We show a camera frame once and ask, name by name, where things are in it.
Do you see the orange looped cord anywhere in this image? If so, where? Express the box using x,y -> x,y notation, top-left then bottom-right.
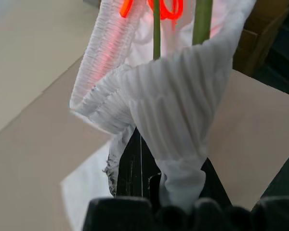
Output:
120,0 -> 184,23

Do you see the green wire hanger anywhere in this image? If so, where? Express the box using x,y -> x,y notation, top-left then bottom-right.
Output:
152,0 -> 213,61

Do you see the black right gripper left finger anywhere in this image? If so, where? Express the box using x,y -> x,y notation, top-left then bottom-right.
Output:
115,126 -> 162,208

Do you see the brown cardboard box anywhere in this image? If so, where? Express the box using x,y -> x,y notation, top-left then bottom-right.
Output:
233,0 -> 289,78

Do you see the white garment with elastic waistband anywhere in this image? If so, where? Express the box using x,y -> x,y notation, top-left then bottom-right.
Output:
60,0 -> 256,231

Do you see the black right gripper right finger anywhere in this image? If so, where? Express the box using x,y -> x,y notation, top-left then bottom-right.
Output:
197,157 -> 232,205

